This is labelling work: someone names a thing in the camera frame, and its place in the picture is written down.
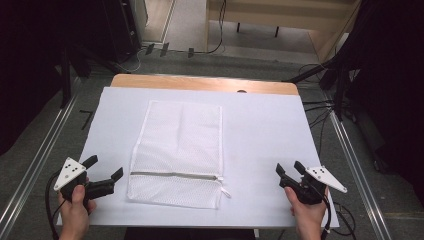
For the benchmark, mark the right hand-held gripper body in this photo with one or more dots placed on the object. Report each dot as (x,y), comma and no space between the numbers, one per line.
(311,193)

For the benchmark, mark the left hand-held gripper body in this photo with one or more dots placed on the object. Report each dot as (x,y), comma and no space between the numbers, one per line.
(70,171)

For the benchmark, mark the white mesh laundry bag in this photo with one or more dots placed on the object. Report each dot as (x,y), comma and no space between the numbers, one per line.
(180,150)

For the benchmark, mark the person's right hand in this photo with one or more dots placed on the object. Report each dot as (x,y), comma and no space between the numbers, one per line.
(308,218)

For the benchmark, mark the person's left hand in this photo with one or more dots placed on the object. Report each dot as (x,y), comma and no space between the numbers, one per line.
(75,213)

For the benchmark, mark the white table cover sheet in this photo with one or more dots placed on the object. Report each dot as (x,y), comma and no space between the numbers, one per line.
(263,133)

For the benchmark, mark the black metal stand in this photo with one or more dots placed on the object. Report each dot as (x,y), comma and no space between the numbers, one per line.
(65,80)

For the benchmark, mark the black tripod stand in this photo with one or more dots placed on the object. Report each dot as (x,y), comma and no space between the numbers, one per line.
(338,90)

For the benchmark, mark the black curtain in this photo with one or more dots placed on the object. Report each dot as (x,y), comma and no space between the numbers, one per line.
(390,83)
(30,60)

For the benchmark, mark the dark floor plug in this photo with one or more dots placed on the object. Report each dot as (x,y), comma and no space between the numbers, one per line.
(164,49)
(149,49)
(190,52)

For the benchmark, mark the black cabinet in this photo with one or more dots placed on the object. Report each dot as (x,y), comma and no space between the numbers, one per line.
(121,30)

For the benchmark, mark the metal floor rail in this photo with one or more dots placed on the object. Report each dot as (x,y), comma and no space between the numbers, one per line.
(356,173)
(36,163)

